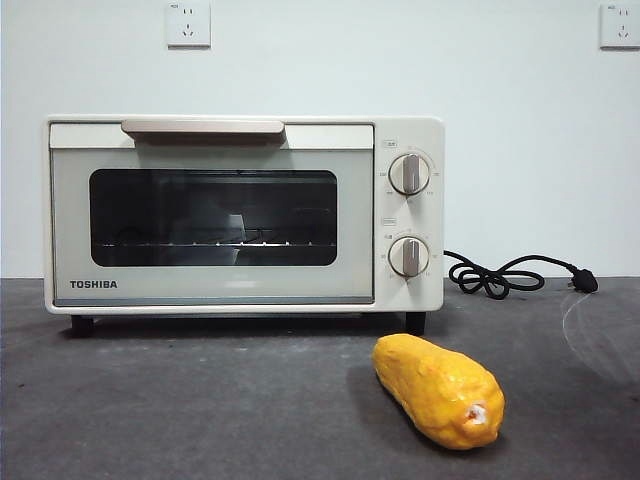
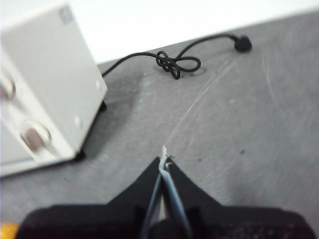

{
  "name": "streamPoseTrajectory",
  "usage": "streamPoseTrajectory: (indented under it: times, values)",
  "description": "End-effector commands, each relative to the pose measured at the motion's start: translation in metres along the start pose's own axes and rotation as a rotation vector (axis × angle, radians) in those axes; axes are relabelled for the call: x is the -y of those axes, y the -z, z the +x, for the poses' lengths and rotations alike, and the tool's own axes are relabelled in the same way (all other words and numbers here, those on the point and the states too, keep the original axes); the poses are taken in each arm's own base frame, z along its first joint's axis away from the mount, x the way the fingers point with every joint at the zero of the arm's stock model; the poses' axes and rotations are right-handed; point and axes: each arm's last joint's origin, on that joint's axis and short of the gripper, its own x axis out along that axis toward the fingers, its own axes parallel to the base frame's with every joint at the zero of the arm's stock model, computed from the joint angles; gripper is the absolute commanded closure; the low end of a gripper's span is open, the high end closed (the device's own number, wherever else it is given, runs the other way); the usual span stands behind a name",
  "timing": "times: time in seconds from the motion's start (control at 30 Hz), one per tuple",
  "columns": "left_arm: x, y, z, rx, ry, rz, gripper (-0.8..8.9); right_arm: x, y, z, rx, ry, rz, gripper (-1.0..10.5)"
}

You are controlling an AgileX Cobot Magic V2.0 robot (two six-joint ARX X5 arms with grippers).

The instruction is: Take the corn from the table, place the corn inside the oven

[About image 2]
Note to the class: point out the temperature knob of oven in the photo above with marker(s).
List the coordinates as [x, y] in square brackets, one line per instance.
[6, 85]

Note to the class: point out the timer knob of oven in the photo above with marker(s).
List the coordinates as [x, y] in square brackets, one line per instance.
[35, 136]

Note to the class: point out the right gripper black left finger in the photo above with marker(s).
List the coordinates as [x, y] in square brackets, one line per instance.
[99, 221]

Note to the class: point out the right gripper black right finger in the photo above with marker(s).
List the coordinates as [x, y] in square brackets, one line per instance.
[236, 224]

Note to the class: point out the white Toshiba toaster oven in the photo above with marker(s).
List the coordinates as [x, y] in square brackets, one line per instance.
[54, 74]

